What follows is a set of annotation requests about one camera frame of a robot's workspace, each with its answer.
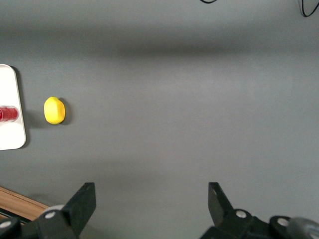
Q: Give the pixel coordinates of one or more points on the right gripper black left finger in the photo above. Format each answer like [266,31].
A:
[79,209]

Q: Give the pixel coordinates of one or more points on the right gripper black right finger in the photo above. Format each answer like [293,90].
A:
[221,214]

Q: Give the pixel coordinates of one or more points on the wooden drawer cabinet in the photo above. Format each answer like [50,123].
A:
[17,201]

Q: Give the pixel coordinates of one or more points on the white rectangular tray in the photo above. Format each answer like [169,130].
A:
[10,84]

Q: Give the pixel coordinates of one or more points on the yellow lemon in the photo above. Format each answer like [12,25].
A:
[54,110]

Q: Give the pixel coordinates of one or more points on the small red bottle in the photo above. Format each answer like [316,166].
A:
[8,114]

